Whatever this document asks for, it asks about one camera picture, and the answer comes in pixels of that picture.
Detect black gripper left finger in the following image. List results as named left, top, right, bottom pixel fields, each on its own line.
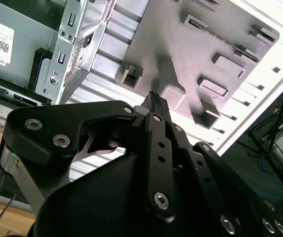
left=0, top=91, right=178, bottom=223

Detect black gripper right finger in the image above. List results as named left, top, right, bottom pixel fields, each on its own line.
left=157, top=95, right=283, bottom=237

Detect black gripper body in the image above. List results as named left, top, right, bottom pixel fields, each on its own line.
left=27, top=150, right=221, bottom=237

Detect RAM stick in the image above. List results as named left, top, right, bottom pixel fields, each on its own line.
left=187, top=19, right=259, bottom=62

